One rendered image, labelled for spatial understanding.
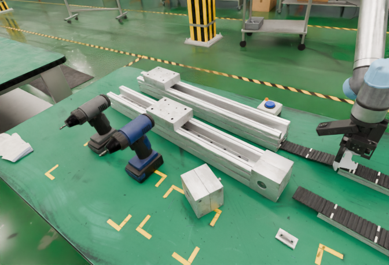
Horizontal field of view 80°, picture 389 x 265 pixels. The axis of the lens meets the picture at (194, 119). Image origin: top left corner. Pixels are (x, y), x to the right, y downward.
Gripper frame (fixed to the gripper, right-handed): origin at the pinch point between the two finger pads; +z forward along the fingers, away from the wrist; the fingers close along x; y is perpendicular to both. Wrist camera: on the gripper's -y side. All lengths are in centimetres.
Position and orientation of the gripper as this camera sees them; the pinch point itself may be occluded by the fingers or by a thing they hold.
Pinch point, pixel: (336, 161)
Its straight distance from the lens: 91.1
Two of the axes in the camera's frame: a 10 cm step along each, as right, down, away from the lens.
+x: 6.5, -5.2, 5.6
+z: 0.9, 7.8, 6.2
